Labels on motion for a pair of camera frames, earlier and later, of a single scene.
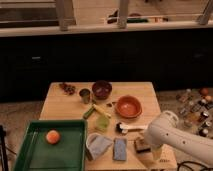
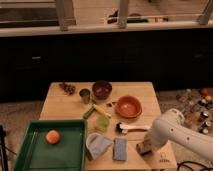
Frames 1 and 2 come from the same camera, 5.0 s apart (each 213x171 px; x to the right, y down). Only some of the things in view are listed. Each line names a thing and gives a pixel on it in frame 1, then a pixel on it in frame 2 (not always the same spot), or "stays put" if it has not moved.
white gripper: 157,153 to 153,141
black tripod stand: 3,156 stays put
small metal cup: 85,94 stays put
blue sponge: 120,145 stays put
